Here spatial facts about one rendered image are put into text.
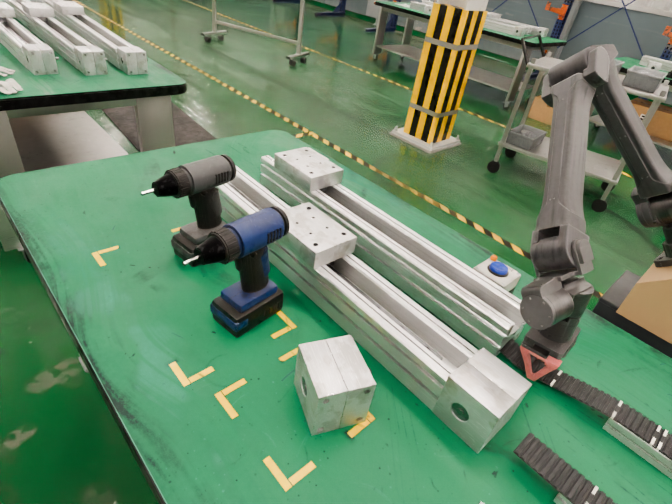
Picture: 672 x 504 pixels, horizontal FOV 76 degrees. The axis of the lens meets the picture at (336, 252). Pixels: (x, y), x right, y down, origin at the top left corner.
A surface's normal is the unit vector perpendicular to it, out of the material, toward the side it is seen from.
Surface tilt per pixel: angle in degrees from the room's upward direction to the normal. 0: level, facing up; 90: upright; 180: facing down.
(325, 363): 0
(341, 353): 0
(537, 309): 90
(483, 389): 0
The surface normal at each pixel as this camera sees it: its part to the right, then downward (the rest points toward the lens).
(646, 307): -0.73, 0.32
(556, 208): -0.84, -0.35
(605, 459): 0.14, -0.80
